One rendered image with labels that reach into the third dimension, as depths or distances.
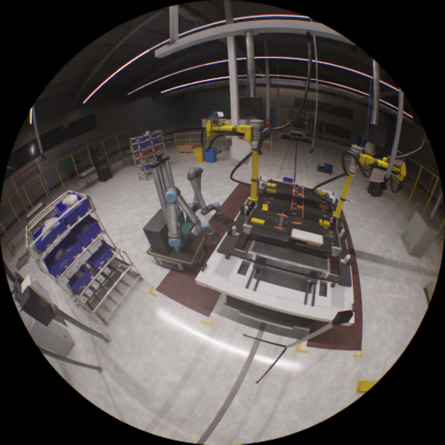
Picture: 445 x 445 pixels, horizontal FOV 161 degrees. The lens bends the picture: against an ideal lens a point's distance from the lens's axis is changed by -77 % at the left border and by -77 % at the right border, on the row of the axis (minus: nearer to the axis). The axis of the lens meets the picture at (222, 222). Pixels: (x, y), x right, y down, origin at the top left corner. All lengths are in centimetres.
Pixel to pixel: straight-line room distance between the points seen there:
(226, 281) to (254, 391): 151
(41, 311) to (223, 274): 177
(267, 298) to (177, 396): 172
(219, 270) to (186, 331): 109
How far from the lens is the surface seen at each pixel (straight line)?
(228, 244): 185
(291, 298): 161
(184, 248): 266
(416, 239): 546
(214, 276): 165
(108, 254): 252
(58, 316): 195
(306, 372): 244
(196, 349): 228
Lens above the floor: 223
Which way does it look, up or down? 39 degrees down
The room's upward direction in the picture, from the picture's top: 4 degrees counter-clockwise
